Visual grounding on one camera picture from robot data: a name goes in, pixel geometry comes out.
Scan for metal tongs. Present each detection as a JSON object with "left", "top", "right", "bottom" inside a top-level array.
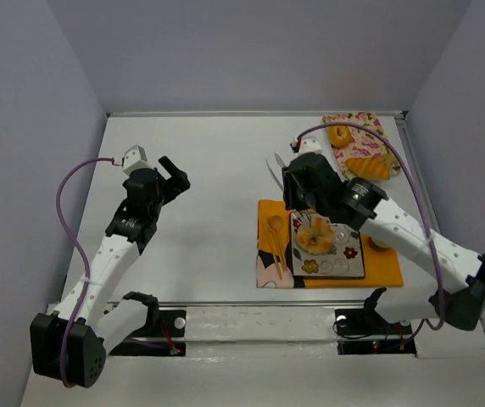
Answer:
[{"left": 265, "top": 152, "right": 314, "bottom": 232}]

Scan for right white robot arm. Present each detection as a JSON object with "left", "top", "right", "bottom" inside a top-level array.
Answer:
[{"left": 282, "top": 153, "right": 485, "bottom": 331}]

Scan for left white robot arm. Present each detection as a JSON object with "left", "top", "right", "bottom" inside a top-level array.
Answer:
[{"left": 30, "top": 147, "right": 191, "bottom": 388}]

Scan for round orange donut bread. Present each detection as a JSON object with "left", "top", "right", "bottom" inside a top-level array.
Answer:
[{"left": 326, "top": 125, "right": 352, "bottom": 148}]

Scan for striped orange bread loaf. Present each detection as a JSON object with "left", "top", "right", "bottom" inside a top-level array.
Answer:
[{"left": 345, "top": 157, "right": 391, "bottom": 181}]

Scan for orange plastic spoon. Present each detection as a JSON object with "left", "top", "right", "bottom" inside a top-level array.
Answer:
[{"left": 267, "top": 215, "right": 288, "bottom": 271}]

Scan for floral cloth mat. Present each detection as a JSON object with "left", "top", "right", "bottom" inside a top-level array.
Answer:
[{"left": 322, "top": 111, "right": 401, "bottom": 181}]

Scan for square floral ceramic plate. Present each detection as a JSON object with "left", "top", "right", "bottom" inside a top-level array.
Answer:
[{"left": 290, "top": 213, "right": 365, "bottom": 279}]

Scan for metal cup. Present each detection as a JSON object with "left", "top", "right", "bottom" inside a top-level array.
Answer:
[{"left": 368, "top": 237, "right": 390, "bottom": 251}]

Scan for orange placemat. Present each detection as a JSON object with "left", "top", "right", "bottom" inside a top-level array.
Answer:
[{"left": 256, "top": 199, "right": 404, "bottom": 289}]

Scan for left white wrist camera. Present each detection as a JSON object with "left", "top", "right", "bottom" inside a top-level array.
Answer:
[{"left": 122, "top": 145, "right": 151, "bottom": 176}]

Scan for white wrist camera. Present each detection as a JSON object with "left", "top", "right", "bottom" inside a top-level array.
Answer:
[
  {"left": 122, "top": 145, "right": 151, "bottom": 176},
  {"left": 290, "top": 136, "right": 322, "bottom": 156}
]

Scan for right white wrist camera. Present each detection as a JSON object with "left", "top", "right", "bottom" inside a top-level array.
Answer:
[{"left": 290, "top": 136, "right": 322, "bottom": 156}]

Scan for aluminium table edge rail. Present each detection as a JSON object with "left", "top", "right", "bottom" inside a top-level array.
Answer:
[{"left": 105, "top": 109, "right": 409, "bottom": 119}]

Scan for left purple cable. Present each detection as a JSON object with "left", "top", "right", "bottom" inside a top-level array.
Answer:
[{"left": 55, "top": 157, "right": 116, "bottom": 389}]

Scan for purple cable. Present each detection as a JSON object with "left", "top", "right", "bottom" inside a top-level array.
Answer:
[
  {"left": 291, "top": 122, "right": 447, "bottom": 332},
  {"left": 55, "top": 157, "right": 116, "bottom": 389}
]

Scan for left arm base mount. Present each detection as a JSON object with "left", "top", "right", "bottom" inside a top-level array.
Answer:
[{"left": 110, "top": 309, "right": 187, "bottom": 357}]

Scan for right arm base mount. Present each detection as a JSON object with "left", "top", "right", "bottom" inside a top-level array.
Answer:
[{"left": 332, "top": 309, "right": 417, "bottom": 356}]

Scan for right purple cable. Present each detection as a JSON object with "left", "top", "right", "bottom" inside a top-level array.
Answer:
[{"left": 291, "top": 122, "right": 447, "bottom": 332}]

